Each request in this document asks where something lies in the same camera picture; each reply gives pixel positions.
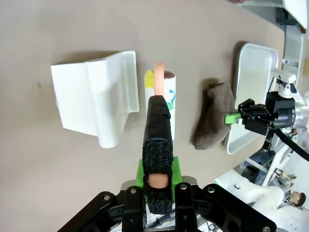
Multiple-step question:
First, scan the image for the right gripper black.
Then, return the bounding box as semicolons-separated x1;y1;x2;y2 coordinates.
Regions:
225;91;297;135

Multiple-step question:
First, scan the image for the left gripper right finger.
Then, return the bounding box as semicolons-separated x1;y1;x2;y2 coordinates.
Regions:
171;156;278;232

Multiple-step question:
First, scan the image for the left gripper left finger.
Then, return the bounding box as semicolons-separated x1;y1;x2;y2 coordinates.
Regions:
56;159;146;232

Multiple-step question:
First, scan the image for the brown cloth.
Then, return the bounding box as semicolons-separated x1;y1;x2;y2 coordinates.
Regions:
192;82;236;151

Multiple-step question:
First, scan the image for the pink-handled lint roller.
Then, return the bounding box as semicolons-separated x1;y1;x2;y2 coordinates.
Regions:
141;62;177;215

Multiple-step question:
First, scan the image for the yellow paper scrap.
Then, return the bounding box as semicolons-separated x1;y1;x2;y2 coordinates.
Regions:
144;70;155;89

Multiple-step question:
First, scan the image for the silver metal tray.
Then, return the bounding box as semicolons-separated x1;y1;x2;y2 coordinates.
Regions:
226;43;279;155

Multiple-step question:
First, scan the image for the dark-haired seated bystander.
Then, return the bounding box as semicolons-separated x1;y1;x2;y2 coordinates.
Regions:
286;190;308;209

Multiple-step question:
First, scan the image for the white side table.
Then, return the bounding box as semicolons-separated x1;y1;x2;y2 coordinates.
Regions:
281;0;309;82

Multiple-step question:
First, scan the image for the white lint roller stand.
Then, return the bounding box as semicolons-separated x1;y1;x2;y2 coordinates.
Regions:
50;50;140;149

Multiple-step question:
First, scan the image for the right wrist camera housing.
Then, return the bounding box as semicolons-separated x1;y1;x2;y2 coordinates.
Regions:
270;68;298;99

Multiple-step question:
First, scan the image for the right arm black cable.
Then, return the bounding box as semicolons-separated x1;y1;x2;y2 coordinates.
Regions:
276;128;309;162

